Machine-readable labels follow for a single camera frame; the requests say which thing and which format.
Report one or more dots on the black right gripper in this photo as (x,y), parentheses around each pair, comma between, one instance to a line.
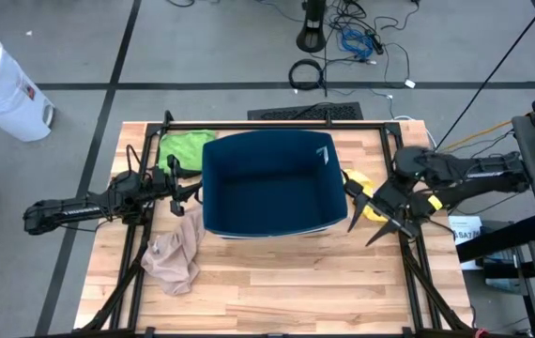
(406,204)

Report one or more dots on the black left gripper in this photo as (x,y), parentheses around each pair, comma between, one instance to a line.
(163,188)

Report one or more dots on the yellow towel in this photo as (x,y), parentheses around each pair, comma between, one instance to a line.
(363,180)

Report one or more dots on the green towel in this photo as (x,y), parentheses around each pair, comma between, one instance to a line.
(188,148)

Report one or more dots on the beige towel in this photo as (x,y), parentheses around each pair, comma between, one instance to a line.
(173,263)

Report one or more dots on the navy white-striped fabric basket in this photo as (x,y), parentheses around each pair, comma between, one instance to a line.
(272,188)

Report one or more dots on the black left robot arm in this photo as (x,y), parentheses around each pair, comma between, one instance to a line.
(70,212)

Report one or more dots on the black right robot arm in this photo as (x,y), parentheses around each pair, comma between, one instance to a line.
(483,173)

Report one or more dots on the white printed paper sheet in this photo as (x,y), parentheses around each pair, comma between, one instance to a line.
(464,230)

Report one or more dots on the black floor vent grille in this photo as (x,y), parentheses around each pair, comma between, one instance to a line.
(342,112)

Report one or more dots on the black crossbar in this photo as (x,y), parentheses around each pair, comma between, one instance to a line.
(502,237)

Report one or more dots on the small white adapter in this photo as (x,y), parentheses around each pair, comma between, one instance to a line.
(409,83)

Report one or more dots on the red clamp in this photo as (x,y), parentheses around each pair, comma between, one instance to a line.
(481,333)

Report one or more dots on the thin black slanted pole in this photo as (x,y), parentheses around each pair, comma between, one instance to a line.
(485,83)

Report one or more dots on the black power strip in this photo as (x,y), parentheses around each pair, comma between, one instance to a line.
(374,42)

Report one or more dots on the black stand base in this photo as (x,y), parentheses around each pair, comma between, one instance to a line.
(311,37)

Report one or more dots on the white trash can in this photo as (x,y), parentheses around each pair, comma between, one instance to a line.
(4,89)

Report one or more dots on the black metal table frame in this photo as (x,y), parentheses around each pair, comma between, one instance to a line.
(366,126)

